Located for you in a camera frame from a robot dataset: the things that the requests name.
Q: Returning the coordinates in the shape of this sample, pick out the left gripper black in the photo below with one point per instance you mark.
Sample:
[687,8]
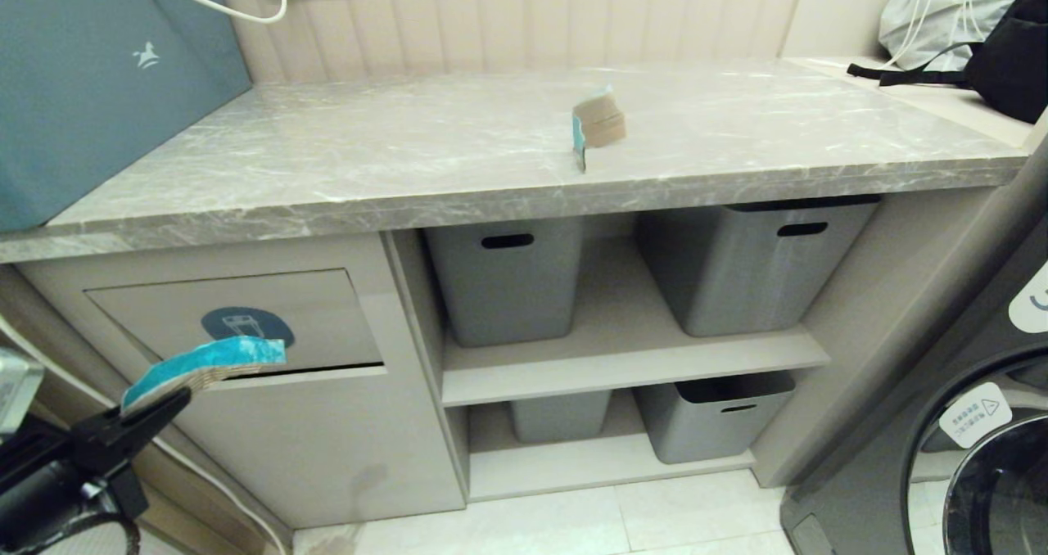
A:
[41,489]

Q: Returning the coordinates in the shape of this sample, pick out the wide blue-topped cardboard scrap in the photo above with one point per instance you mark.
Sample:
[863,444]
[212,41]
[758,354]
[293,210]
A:
[213,357]

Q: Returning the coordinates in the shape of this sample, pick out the blue round bin sticker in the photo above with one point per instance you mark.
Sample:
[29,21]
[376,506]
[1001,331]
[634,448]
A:
[237,322]

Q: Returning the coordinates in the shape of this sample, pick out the beige cabinet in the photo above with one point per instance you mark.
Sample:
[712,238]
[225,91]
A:
[327,457]

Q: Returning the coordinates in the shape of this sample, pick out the beige trash flap door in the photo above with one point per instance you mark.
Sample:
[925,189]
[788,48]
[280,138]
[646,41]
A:
[327,318]

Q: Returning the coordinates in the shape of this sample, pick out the teal box with horse logo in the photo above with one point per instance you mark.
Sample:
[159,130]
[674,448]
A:
[98,113]

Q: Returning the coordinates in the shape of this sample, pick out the narrow grey storage bin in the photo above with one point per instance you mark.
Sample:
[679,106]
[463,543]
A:
[508,291]
[561,414]

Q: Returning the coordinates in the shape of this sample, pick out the beige shelf board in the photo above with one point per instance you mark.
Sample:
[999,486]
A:
[573,365]

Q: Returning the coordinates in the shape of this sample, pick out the small blue-edged cardboard scrap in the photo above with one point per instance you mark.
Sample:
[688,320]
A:
[602,124]

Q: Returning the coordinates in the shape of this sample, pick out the wide grey storage bin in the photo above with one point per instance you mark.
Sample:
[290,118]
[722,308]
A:
[737,275]
[712,430]

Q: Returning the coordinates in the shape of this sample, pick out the dark grey washing machine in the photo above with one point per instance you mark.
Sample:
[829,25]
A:
[884,473]

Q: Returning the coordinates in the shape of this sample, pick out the white warning sticker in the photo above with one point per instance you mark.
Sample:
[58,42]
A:
[974,414]

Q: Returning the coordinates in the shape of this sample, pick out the round glass washer door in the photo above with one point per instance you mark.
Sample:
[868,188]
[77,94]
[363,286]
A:
[1007,489]

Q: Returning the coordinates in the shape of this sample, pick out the light grey fabric bag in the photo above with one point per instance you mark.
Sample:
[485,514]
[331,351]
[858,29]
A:
[941,13]

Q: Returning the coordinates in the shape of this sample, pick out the white washer panel label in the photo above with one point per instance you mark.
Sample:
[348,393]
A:
[1033,304]

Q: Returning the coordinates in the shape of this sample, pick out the black backpack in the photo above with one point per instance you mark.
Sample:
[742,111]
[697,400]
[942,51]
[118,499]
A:
[1015,62]

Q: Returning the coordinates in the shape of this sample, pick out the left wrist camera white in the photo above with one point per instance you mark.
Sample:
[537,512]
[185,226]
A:
[16,391]

